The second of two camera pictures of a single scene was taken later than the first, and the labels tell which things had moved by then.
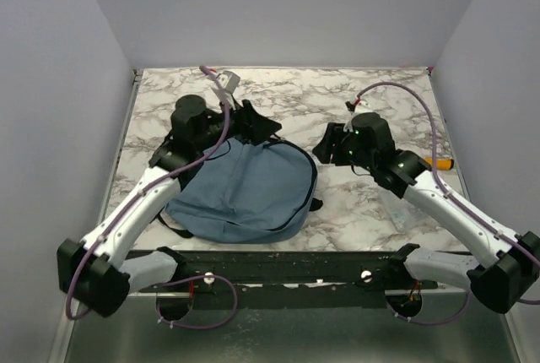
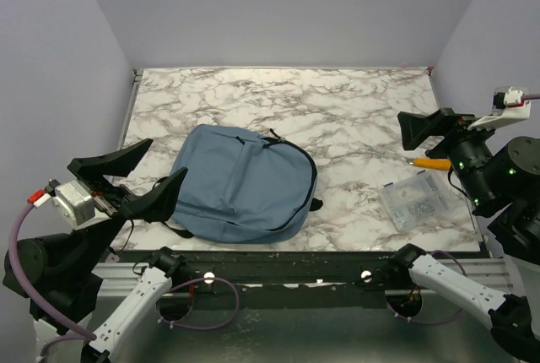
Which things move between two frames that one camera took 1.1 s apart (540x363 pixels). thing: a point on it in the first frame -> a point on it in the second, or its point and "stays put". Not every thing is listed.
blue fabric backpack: [244, 192] stays put
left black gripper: [252, 127] -> [116, 199]
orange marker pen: [442, 164] stays put
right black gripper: [336, 133] -> [414, 127]
